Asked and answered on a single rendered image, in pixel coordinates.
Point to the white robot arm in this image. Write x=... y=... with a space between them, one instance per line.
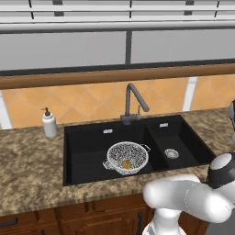
x=183 y=195

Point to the grey sink faucet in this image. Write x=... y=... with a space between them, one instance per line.
x=129 y=101

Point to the silver mesh colander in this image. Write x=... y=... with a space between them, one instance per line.
x=128 y=154

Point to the black double sink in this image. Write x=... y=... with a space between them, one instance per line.
x=91 y=153

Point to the brown kiwi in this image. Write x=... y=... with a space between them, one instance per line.
x=126 y=164

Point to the white soap dispenser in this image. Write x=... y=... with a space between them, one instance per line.
x=49 y=124

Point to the brown wooden drawer front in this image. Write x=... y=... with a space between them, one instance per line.
x=21 y=221
x=119 y=202

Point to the brown wooden cupboard door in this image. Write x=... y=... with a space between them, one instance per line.
x=101 y=221

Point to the window with grey frame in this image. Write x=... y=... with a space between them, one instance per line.
x=91 y=49

